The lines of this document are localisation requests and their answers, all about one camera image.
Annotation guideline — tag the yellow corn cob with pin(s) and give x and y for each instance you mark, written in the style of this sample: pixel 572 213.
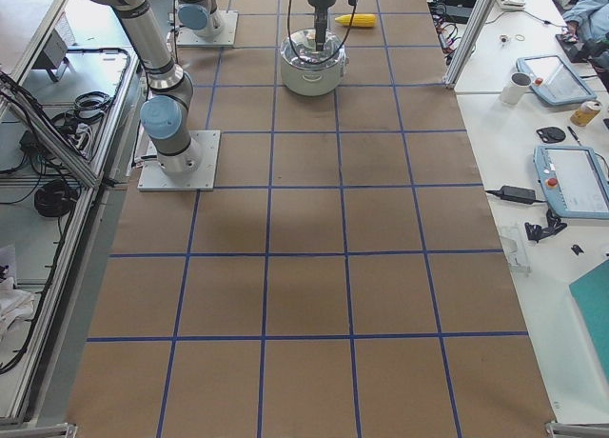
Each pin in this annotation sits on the yellow corn cob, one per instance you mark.
pixel 357 20

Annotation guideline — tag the white crumpled cloth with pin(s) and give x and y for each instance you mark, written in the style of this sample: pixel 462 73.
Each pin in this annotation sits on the white crumpled cloth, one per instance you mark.
pixel 16 304

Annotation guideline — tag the glass pot lid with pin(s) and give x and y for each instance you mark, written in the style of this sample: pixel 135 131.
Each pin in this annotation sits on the glass pot lid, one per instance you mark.
pixel 298 50

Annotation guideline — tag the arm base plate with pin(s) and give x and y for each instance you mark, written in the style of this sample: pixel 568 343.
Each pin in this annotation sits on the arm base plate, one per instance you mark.
pixel 186 38
pixel 191 170

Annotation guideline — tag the teal board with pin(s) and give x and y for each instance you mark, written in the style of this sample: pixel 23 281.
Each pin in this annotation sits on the teal board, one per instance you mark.
pixel 590 293

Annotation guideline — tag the teach pendant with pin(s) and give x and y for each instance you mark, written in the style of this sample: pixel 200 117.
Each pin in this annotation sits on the teach pendant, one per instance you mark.
pixel 572 181
pixel 554 80

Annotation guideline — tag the yellow drink can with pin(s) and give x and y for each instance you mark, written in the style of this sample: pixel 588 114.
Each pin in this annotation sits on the yellow drink can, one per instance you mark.
pixel 585 113

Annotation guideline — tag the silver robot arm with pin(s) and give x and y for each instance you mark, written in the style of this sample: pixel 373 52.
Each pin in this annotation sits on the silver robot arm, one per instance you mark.
pixel 201 17
pixel 164 116

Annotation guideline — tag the black power adapter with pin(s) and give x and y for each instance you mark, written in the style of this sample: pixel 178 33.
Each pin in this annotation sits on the black power adapter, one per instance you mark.
pixel 515 194

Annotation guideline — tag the brown paper table mat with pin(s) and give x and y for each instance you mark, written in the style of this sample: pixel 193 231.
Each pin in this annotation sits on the brown paper table mat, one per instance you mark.
pixel 344 278

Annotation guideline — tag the aluminium frame post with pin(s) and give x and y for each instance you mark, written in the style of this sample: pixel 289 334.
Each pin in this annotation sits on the aluminium frame post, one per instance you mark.
pixel 468 41

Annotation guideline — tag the white mug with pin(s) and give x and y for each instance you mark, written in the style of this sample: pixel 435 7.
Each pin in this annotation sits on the white mug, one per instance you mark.
pixel 517 85

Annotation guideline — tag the far teach pendant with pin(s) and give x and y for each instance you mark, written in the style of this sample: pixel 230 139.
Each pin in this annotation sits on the far teach pendant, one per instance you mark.
pixel 554 80

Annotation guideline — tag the clear plastic holder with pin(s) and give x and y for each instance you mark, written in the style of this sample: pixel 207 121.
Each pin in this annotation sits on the clear plastic holder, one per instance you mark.
pixel 514 249

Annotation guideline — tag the near teach pendant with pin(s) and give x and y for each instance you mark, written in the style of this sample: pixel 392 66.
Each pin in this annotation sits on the near teach pendant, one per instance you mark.
pixel 572 181

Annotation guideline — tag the pale green electric pot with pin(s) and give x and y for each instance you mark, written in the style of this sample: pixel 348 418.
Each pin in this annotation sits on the pale green electric pot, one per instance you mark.
pixel 312 82

